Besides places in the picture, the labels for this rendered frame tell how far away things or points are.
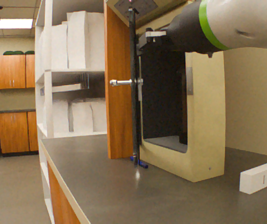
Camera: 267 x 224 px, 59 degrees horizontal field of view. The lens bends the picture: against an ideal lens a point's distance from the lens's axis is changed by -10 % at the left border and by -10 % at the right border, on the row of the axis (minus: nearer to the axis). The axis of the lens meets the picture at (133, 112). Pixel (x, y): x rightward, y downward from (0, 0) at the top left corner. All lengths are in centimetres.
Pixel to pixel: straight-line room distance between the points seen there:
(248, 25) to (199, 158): 43
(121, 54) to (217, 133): 47
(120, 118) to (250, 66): 55
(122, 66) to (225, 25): 65
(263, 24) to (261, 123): 76
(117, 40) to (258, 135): 65
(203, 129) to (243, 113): 45
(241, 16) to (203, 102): 38
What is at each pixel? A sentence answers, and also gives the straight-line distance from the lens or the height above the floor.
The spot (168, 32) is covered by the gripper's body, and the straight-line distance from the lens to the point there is 47.
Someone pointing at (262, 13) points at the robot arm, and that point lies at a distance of 31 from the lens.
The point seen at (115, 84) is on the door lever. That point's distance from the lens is 64.
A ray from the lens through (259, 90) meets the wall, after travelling 104.
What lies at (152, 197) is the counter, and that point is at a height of 94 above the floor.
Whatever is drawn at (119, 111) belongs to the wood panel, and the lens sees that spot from 94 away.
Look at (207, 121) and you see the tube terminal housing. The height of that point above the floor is 110.
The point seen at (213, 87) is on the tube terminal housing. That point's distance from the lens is 69.
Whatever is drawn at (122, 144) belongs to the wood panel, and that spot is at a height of 99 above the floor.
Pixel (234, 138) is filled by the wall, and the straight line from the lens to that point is 115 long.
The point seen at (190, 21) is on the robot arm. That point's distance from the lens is 40.
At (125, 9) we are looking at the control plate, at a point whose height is 145.
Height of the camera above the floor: 117
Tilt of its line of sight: 3 degrees down
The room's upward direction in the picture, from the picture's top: 2 degrees counter-clockwise
